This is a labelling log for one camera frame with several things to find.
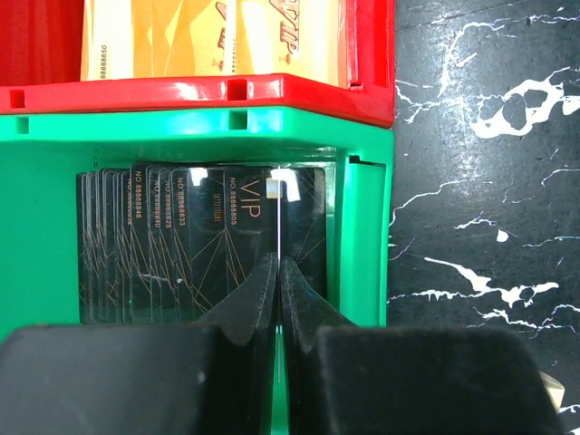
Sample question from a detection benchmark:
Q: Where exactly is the black cards stack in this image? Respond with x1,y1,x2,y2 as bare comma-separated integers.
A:
76,162,327,324

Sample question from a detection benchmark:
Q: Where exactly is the green plastic bin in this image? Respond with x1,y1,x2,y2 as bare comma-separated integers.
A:
1,108,393,433

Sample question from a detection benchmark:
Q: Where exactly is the red plastic bin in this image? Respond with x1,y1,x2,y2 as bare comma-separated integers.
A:
1,1,395,128

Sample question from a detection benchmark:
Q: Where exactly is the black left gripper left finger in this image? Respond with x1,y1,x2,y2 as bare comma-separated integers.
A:
1,254,277,434

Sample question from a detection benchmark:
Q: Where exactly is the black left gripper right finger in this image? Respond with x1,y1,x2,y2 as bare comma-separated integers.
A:
280,258,563,434

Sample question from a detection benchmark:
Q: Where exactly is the black VIP credit card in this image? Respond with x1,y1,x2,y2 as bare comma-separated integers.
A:
272,166,283,383

